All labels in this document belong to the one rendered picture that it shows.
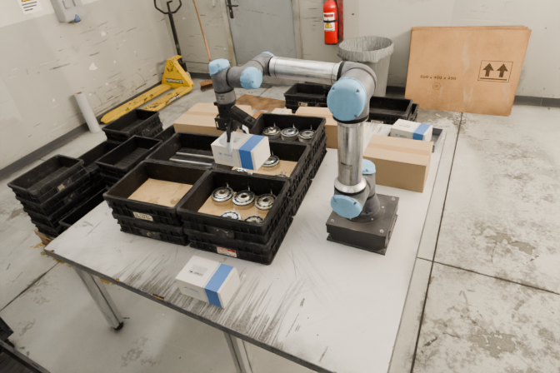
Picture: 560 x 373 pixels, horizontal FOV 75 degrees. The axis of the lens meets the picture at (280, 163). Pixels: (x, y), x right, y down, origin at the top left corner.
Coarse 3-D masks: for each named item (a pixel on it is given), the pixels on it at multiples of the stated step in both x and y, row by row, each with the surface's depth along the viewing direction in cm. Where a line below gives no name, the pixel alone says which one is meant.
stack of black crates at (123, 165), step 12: (132, 144) 286; (144, 144) 286; (156, 144) 271; (108, 156) 268; (120, 156) 277; (132, 156) 281; (144, 156) 261; (108, 168) 257; (120, 168) 248; (132, 168) 255; (108, 180) 264
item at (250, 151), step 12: (240, 132) 154; (216, 144) 148; (240, 144) 146; (252, 144) 144; (264, 144) 147; (216, 156) 151; (228, 156) 147; (240, 156) 144; (252, 156) 141; (264, 156) 149; (252, 168) 145
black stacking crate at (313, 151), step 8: (264, 120) 218; (272, 120) 216; (280, 120) 214; (288, 120) 212; (296, 120) 210; (304, 120) 208; (312, 120) 206; (320, 120) 204; (256, 128) 210; (264, 128) 221; (280, 128) 217; (304, 128) 211; (312, 128) 209; (280, 136) 212; (320, 136) 198; (320, 144) 200; (312, 152) 190; (312, 160) 188
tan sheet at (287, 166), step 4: (280, 160) 190; (280, 164) 187; (284, 164) 187; (288, 164) 186; (292, 164) 186; (296, 164) 185; (232, 168) 189; (260, 168) 186; (280, 168) 184; (284, 168) 183; (288, 168) 183; (292, 168) 183; (256, 172) 183; (260, 172) 183; (264, 172) 182; (268, 172) 182; (272, 172) 182; (276, 172) 181; (280, 172) 181; (284, 172) 180; (288, 172) 180; (288, 176) 178
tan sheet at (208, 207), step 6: (234, 192) 171; (210, 198) 170; (204, 204) 167; (210, 204) 166; (228, 204) 165; (198, 210) 164; (204, 210) 163; (210, 210) 163; (216, 210) 162; (222, 210) 162; (228, 210) 161; (234, 210) 161; (240, 210) 160; (246, 210) 160; (252, 210) 159; (246, 216) 156; (264, 216) 155
